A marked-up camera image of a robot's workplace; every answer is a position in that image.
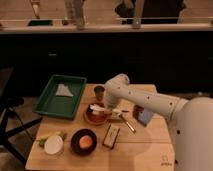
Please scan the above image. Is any metal spoon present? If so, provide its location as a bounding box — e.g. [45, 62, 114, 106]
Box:
[117, 113, 136, 133]

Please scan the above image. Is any orange fruit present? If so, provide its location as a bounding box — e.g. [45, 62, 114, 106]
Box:
[79, 135, 92, 148]

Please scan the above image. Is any white round lid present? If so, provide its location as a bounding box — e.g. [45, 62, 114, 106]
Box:
[44, 135, 63, 155]

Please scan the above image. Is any brown and blue sponge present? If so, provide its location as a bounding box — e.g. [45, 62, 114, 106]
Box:
[133, 105, 154, 126]

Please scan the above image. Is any black bowl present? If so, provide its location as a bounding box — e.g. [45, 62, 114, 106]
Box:
[70, 129, 97, 156]

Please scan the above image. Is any dark metal cup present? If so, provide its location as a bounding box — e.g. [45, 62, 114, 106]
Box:
[94, 86, 105, 101]

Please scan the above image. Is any green plastic tray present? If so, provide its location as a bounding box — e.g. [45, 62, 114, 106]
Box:
[33, 75, 87, 120]

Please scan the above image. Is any grey folded cloth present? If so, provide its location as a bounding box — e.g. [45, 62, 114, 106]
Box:
[56, 84, 73, 97]

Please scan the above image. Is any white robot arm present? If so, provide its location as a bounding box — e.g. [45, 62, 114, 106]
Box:
[104, 74, 213, 171]

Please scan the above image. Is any black chair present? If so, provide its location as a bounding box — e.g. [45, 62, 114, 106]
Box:
[0, 68, 41, 164]

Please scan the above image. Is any dark counter with rail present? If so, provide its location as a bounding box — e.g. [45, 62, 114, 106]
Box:
[0, 22, 213, 96]

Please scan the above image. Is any small rectangular box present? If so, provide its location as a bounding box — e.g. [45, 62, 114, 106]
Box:
[102, 124, 120, 149]

